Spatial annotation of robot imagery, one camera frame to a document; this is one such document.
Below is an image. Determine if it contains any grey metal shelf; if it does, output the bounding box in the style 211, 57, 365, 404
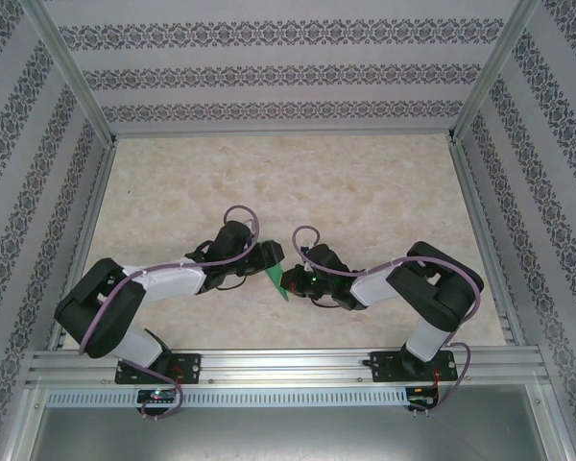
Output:
28, 405, 565, 461

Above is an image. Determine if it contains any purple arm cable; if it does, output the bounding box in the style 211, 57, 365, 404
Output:
292, 225, 486, 419
79, 205, 263, 422

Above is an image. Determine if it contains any slotted grey cable duct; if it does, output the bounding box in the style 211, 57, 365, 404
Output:
45, 387, 409, 407

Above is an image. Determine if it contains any green cloth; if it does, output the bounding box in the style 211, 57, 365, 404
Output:
260, 238, 292, 304

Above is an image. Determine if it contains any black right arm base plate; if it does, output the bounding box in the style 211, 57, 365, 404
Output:
370, 350, 457, 384

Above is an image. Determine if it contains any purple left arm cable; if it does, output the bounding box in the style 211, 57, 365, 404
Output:
79, 205, 263, 422

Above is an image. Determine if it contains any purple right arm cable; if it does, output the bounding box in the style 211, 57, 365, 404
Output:
292, 225, 486, 419

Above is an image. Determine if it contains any aluminium mounting rail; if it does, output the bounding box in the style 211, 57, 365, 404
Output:
26, 348, 548, 385

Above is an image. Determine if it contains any aluminium frame post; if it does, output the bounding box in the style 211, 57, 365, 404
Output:
22, 0, 120, 144
446, 0, 541, 144

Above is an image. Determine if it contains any aluminium side rail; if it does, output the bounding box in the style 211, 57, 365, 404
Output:
446, 136, 527, 348
47, 138, 121, 352

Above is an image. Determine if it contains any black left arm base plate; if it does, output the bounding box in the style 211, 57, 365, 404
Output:
114, 352, 203, 385

